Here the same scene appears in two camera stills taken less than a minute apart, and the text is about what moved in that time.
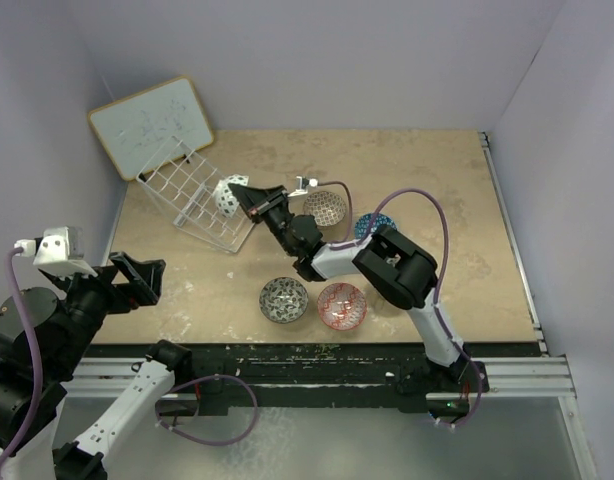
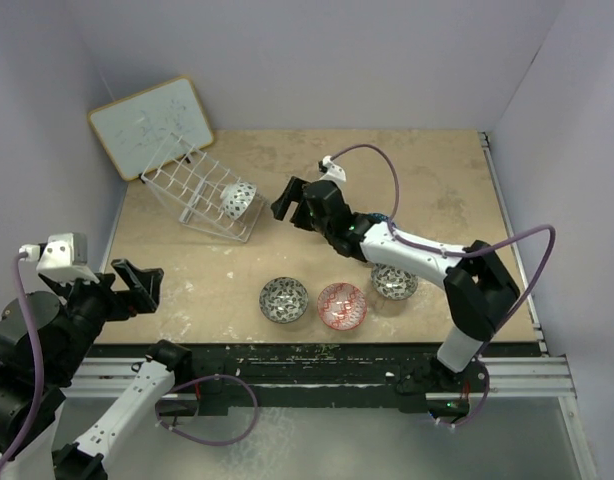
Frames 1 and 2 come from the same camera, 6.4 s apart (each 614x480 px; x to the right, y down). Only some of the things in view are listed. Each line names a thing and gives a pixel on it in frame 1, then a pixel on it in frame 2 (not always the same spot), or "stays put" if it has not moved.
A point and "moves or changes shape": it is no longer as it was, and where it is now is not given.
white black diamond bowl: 226,200 moves or changes shape
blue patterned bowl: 283,300 stays put
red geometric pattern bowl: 342,306 stays put
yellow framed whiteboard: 136,127 stays put
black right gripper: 250,198 -> 293,194
